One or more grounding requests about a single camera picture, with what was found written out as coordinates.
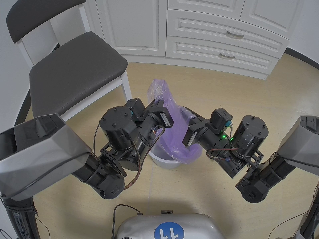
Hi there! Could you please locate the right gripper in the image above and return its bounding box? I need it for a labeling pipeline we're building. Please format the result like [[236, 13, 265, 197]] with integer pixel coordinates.
[[183, 106, 235, 152]]

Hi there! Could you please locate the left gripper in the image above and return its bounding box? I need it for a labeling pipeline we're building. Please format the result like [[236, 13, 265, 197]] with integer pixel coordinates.
[[136, 99, 174, 154]]

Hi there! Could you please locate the purple plastic bag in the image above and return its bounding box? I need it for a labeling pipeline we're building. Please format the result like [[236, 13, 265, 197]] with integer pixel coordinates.
[[147, 79, 202, 164]]

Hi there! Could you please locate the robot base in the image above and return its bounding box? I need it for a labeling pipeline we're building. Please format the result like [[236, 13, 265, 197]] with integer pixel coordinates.
[[117, 209, 221, 239]]

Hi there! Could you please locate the white trash bin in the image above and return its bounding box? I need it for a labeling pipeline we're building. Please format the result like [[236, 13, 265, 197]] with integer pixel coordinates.
[[149, 143, 182, 169]]

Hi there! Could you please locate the white chair dark grey seat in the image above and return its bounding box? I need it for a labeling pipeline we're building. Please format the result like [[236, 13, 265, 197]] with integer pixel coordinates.
[[6, 0, 132, 122]]

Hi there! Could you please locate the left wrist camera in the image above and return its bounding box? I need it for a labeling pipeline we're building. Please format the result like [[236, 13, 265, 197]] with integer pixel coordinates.
[[124, 98, 147, 122]]

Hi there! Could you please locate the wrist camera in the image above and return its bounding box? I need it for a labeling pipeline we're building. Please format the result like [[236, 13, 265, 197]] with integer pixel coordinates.
[[124, 98, 147, 122], [209, 108, 233, 131]]

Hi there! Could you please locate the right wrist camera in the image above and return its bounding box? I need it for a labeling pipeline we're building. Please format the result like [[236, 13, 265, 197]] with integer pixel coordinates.
[[209, 108, 233, 131]]

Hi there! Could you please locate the black cable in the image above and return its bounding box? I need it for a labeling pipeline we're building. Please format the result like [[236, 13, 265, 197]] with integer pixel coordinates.
[[113, 204, 143, 239], [124, 138, 142, 190]]

